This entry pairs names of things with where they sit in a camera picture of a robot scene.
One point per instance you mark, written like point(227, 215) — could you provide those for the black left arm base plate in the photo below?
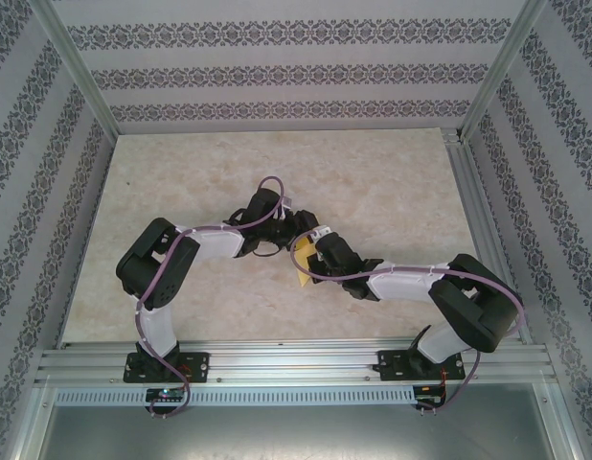
point(195, 366)

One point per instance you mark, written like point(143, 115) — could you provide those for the aluminium side rail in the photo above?
point(461, 182)

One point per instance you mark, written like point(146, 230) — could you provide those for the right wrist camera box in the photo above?
point(322, 234)

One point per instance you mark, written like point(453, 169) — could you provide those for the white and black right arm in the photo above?
point(401, 282)

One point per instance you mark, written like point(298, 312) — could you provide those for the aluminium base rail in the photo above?
point(301, 359)

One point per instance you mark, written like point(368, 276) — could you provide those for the grey sheet metal panel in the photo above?
point(301, 431)

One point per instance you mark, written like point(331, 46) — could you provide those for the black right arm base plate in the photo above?
point(392, 364)

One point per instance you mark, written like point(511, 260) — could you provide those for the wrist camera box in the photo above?
point(322, 234)
point(286, 203)

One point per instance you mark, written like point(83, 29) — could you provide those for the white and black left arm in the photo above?
point(224, 244)

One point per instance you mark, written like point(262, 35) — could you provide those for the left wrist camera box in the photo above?
point(286, 203)

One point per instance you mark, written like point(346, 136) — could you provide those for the yellow cloth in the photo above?
point(303, 278)

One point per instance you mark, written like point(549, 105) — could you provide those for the aluminium corner post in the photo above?
point(502, 67)
point(75, 67)

